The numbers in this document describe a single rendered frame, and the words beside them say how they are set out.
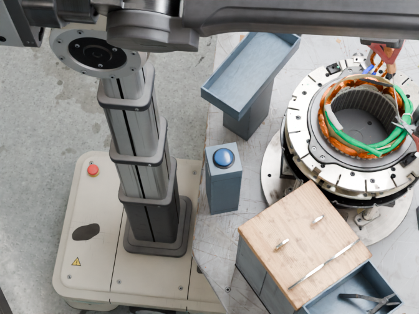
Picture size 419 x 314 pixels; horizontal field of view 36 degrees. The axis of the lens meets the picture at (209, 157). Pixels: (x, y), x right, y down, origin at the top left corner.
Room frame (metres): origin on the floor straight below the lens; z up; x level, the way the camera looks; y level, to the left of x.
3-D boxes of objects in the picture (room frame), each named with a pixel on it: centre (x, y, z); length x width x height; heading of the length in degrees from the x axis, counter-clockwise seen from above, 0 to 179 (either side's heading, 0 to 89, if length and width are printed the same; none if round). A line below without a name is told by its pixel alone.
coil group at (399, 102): (0.69, -0.39, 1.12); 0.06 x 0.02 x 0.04; 38
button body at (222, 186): (0.59, -0.03, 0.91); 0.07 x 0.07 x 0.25; 11
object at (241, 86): (0.82, -0.10, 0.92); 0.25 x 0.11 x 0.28; 143
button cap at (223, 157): (0.59, -0.03, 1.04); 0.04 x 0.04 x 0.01
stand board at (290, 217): (0.39, -0.19, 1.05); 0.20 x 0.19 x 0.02; 34
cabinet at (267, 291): (0.39, -0.19, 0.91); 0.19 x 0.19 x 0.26; 34
